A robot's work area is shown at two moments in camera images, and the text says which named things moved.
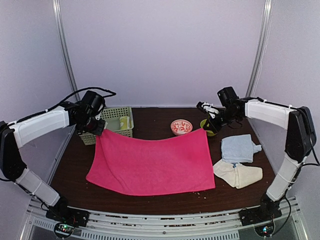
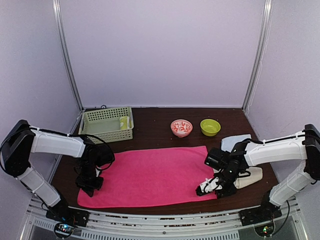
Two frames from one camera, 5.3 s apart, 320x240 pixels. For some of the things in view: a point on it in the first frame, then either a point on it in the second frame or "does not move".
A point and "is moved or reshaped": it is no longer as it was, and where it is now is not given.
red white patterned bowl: x=180 y=127 does not move
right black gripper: x=214 y=126 -> x=231 y=191
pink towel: x=138 y=167 is moved or reshaped
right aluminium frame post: x=266 y=13 does not move
